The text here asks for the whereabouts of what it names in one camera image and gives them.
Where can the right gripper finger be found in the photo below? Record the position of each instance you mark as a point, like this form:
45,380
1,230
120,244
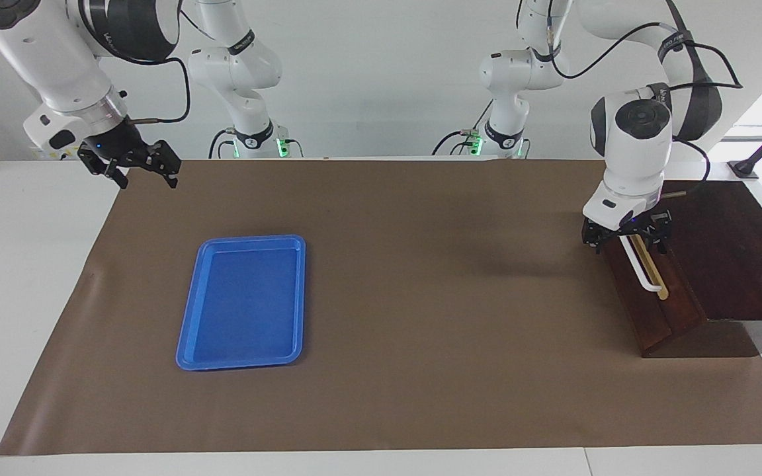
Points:
116,173
168,162

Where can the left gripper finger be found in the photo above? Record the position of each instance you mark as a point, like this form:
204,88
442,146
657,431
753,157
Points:
660,233
596,237

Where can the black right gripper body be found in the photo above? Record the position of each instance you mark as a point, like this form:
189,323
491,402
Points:
116,142

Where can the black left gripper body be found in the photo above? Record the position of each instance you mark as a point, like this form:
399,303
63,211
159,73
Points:
629,230

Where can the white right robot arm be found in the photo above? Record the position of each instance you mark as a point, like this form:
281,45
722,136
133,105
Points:
43,59

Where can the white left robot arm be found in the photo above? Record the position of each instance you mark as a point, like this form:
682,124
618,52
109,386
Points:
639,152

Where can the dark brown wooden cabinet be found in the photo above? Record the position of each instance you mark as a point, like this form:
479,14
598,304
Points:
738,264

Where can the blue plastic tray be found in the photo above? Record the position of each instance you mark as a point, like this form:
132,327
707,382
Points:
242,304

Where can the brown table mat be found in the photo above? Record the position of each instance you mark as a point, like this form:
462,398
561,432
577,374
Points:
421,330

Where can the white wall socket box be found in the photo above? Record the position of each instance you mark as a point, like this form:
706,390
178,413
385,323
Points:
47,153

